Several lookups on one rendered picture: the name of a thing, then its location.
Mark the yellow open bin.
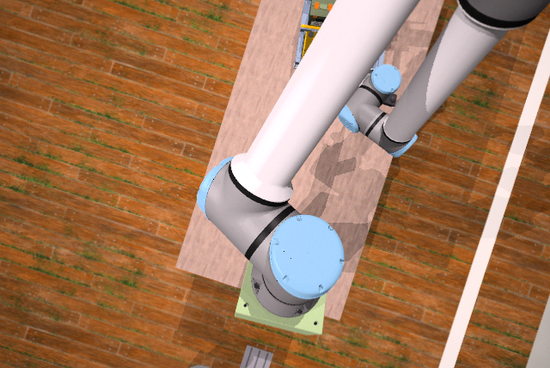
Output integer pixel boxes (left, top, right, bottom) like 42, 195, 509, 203
302, 31, 317, 58

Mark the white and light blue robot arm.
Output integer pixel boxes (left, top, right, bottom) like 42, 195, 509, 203
197, 0, 550, 317

